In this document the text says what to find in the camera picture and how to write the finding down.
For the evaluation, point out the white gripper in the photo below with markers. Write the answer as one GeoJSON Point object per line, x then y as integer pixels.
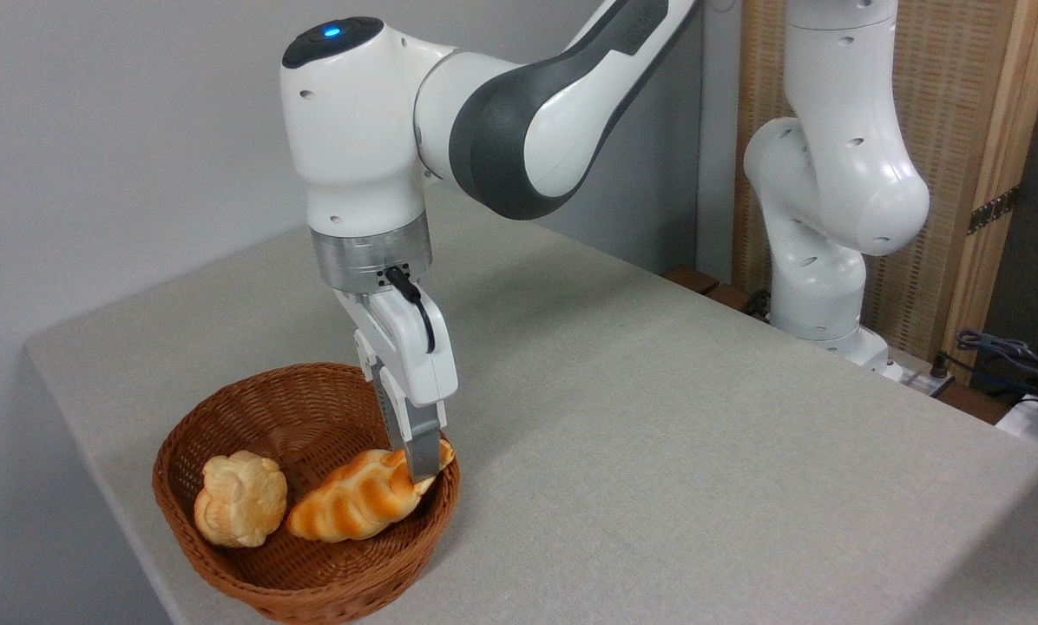
{"type": "Point", "coordinates": [415, 360]}

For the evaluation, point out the braided golden bread loaf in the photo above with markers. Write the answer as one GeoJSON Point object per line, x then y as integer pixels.
{"type": "Point", "coordinates": [358, 499]}

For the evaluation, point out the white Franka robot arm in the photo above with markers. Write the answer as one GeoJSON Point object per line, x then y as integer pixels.
{"type": "Point", "coordinates": [358, 130]}

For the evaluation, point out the round pale bread roll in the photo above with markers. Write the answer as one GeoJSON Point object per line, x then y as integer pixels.
{"type": "Point", "coordinates": [239, 499]}

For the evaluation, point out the brown wicker basket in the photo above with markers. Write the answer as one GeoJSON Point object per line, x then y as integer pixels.
{"type": "Point", "coordinates": [306, 408]}

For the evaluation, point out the brown wooden floor beam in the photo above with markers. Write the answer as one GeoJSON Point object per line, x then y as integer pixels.
{"type": "Point", "coordinates": [693, 279]}

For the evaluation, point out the white cloth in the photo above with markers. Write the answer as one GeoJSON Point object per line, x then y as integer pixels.
{"type": "Point", "coordinates": [1022, 421]}

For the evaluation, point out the metal screen hinge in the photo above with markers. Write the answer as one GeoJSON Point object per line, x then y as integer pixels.
{"type": "Point", "coordinates": [994, 210]}

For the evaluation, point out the wooden woven screen panel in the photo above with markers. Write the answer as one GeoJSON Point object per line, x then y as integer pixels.
{"type": "Point", "coordinates": [953, 95]}

